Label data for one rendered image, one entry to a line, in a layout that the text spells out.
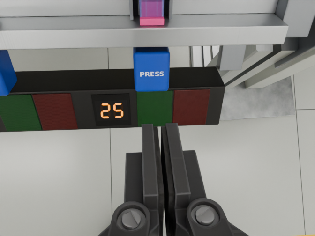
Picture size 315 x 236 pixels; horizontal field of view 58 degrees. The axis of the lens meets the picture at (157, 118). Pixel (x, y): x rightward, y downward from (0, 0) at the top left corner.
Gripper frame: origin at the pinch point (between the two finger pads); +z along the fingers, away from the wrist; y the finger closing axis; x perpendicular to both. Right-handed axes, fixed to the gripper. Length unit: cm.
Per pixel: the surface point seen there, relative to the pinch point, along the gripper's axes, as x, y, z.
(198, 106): -4.3, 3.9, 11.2
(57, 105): -3.8, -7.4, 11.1
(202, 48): -16, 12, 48
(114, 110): -4.5, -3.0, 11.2
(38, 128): -6.1, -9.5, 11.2
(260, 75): -29, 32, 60
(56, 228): -70, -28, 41
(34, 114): -4.6, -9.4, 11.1
